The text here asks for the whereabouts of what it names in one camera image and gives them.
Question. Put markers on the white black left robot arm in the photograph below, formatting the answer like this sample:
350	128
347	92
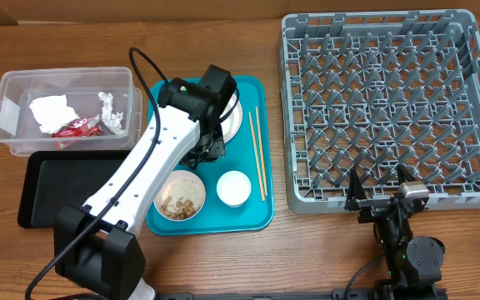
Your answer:
96	246

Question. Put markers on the teal serving tray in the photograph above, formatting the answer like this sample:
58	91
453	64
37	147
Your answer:
215	216

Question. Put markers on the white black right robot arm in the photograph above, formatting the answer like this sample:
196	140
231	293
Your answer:
413	263

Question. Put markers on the left wooden chopstick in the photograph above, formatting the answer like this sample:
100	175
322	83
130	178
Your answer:
255	149

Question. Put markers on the white paper napkin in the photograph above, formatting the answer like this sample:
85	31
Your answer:
52	113

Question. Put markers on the large white plate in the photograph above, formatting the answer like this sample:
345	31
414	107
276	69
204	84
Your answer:
230	126

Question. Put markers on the white cup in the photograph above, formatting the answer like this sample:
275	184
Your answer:
234	188

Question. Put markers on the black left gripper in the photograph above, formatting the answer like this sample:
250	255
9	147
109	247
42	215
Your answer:
217	148

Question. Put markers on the white rice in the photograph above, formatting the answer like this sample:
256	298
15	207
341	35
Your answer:
186	189

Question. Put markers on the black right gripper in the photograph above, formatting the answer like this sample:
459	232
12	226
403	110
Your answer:
356	200

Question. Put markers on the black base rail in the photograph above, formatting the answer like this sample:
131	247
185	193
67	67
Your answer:
336	294

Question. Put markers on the wooden chopstick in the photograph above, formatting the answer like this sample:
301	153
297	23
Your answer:
260	144
255	149

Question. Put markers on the white bowl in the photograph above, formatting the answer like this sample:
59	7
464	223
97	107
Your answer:
175	176

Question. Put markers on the pile of peanuts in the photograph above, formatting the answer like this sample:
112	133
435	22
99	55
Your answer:
178	209

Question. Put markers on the clear plastic waste bin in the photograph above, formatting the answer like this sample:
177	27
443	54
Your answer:
20	131

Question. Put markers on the grey dishwasher rack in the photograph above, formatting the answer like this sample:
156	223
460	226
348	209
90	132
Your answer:
373	91

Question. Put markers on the red snack wrapper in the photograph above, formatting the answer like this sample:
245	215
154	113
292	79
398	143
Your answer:
86	127

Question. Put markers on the black rectangular tray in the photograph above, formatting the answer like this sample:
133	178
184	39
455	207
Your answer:
56	178

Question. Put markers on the crumpled white tissue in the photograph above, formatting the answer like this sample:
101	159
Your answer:
112	120

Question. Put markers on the right wooden chopstick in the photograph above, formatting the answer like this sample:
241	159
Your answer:
260	144

